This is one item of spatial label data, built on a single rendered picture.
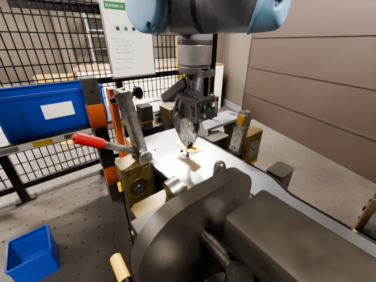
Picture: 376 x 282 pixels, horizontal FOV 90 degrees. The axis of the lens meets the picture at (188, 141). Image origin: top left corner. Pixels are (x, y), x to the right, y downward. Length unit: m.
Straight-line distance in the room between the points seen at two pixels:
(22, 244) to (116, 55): 0.76
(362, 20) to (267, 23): 2.41
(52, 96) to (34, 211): 0.49
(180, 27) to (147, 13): 0.05
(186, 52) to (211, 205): 0.32
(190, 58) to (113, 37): 0.59
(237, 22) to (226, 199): 0.21
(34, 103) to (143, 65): 0.50
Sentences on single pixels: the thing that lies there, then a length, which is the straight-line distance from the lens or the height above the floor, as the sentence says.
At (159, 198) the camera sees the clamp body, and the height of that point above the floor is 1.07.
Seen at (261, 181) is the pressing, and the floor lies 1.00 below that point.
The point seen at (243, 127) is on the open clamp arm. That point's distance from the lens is 0.58.
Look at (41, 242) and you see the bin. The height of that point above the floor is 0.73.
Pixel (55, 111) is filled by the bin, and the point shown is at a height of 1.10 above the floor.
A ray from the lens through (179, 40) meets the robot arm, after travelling 0.43.
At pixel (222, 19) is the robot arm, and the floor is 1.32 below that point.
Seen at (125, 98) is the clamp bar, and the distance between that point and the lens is 0.38.
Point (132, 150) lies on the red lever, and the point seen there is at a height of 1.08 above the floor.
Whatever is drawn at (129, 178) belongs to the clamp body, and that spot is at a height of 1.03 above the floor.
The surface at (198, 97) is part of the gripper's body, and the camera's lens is 0.42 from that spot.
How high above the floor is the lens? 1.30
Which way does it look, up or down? 28 degrees down
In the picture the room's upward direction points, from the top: straight up
